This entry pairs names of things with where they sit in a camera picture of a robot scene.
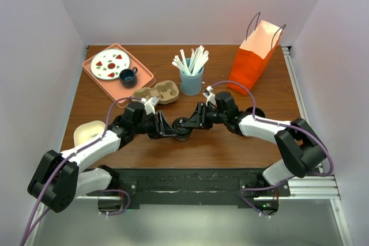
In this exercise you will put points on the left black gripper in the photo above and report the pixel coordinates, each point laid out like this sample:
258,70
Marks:
155,133

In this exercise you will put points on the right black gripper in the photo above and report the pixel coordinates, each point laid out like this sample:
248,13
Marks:
195,122

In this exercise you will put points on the black lid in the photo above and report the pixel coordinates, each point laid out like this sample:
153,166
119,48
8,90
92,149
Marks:
181,131

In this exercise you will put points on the black coffee cup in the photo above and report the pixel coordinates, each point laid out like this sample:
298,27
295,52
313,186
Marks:
258,111
181,139

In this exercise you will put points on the orange paper bag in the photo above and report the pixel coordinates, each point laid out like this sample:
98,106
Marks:
254,53

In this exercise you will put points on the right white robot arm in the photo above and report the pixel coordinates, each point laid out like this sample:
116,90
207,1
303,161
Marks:
301,151

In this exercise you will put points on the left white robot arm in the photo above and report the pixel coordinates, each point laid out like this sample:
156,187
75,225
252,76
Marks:
61,177

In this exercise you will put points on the blue straw holder cup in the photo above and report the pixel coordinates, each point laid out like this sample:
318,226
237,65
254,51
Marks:
191,85

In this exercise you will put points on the cardboard cup carrier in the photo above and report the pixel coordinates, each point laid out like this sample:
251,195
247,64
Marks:
167,92

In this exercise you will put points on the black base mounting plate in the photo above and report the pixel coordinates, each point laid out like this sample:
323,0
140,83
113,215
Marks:
209,186

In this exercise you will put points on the dark blue mug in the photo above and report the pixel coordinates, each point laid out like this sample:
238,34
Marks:
128,77

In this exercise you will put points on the white wrapped straws bundle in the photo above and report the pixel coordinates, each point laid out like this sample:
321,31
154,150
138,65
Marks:
194,64

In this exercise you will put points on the cream panda plate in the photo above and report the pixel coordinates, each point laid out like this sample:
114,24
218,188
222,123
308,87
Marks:
88,131

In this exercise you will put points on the watermelon pattern plate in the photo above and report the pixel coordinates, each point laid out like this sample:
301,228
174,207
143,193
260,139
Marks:
107,64

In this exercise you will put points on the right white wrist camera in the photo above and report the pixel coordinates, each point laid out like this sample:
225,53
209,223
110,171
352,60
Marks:
210,97

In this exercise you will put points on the aluminium frame rail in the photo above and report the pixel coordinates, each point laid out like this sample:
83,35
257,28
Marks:
335,203

